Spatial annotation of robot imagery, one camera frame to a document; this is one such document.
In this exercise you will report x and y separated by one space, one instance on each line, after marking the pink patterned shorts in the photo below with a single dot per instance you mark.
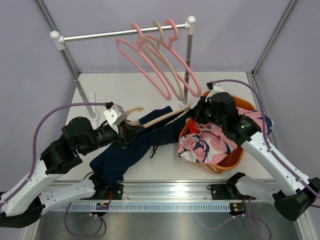
207 147

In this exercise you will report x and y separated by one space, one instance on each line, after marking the silver clothes rack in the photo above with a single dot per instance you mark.
134 38

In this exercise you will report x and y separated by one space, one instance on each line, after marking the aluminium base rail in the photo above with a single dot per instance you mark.
149 197

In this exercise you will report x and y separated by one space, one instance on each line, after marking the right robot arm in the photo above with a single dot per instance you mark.
293 193

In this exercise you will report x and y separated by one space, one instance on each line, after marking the navy blue shorts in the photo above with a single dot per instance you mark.
111 165

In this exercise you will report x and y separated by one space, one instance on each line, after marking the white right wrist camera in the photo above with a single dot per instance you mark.
213 88

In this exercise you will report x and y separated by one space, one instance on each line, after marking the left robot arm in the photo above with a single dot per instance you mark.
23 206

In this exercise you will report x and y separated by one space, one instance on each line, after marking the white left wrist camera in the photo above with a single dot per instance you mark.
114 116

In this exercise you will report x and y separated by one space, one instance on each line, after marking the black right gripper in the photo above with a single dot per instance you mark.
198 110

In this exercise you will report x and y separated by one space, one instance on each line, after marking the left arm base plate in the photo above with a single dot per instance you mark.
114 193

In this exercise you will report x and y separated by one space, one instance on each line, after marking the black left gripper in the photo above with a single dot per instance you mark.
124 132

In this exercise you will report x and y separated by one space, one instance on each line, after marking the orange plastic basket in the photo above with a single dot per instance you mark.
233 159

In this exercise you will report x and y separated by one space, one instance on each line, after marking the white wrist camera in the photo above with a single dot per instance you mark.
114 116
213 88

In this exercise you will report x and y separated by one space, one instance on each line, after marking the orange shorts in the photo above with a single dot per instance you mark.
196 128

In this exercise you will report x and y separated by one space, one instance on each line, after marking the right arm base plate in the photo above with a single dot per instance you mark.
223 191

